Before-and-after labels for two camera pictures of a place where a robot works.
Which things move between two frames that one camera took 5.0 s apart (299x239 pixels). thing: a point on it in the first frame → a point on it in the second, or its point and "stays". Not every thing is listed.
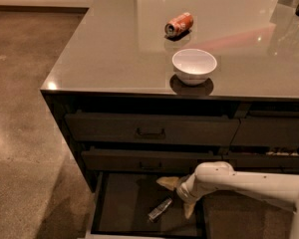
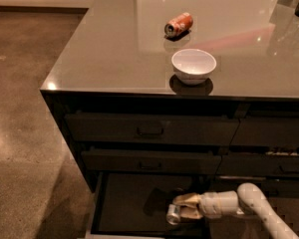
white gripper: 183,191 → 210,204
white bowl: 193,66 stays
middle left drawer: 150,160 stays
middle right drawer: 269,163 stays
